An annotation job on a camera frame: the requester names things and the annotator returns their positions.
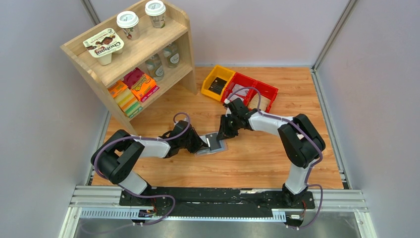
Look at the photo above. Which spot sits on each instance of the colourful sponge stack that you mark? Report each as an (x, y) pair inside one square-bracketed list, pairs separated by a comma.
[(125, 99)]

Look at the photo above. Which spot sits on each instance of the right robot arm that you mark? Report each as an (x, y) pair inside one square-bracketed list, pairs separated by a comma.
[(302, 143)]

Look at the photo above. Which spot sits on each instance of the dark grey credit card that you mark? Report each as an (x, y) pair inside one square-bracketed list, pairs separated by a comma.
[(214, 144)]

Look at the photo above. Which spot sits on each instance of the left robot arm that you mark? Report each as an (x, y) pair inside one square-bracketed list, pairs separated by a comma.
[(116, 158)]

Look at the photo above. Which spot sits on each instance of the black cards in bin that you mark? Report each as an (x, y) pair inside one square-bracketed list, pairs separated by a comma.
[(217, 85)]

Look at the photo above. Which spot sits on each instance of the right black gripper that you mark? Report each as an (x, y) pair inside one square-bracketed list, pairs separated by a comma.
[(223, 134)]

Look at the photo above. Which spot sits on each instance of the right red plastic bin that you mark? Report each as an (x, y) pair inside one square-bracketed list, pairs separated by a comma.
[(265, 90)]

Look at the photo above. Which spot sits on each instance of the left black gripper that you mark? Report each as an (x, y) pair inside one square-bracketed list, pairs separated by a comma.
[(199, 145)]

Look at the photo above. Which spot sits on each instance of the glass jar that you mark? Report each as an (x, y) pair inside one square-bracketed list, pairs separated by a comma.
[(171, 55), (155, 67)]

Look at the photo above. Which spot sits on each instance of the left glass jar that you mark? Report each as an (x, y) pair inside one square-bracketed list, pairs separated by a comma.
[(155, 67)]

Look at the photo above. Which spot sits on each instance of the red plastic bin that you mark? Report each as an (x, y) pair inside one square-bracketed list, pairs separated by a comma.
[(237, 82), (265, 90)]

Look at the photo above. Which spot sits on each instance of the right paper coffee cup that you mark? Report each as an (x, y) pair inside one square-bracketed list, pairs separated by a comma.
[(156, 9)]

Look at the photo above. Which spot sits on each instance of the paper coffee cup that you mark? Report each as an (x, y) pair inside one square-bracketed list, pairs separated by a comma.
[(128, 21), (156, 9)]

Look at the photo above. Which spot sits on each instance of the tan cards in bin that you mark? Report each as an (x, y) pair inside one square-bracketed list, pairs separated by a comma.
[(263, 101)]

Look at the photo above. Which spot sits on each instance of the right glass jar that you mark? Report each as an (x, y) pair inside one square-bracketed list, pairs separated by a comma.
[(171, 55)]

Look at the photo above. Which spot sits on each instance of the white cards in bin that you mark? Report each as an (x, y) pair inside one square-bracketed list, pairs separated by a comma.
[(238, 91)]

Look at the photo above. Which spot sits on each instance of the Chobani yogurt cup pack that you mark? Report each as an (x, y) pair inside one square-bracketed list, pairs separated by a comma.
[(102, 45)]

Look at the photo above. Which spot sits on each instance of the middle red plastic bin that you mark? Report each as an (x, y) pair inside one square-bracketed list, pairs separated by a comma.
[(237, 82)]

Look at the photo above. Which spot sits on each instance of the left paper coffee cup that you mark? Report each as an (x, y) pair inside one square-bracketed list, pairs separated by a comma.
[(128, 21)]

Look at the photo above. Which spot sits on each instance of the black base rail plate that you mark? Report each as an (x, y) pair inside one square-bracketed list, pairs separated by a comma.
[(215, 202)]

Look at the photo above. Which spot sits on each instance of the yellow plastic bin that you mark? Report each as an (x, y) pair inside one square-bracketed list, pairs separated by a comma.
[(217, 71)]

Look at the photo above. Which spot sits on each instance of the orange snack box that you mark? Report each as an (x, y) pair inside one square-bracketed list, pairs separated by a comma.
[(143, 87)]

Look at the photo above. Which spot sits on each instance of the beige card holder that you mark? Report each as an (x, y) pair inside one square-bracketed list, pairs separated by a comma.
[(205, 151)]

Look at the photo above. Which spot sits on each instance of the magenta snack box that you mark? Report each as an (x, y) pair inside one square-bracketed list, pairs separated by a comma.
[(129, 78)]

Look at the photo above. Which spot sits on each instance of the wooden shelf unit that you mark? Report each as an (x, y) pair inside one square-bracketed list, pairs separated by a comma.
[(152, 41)]

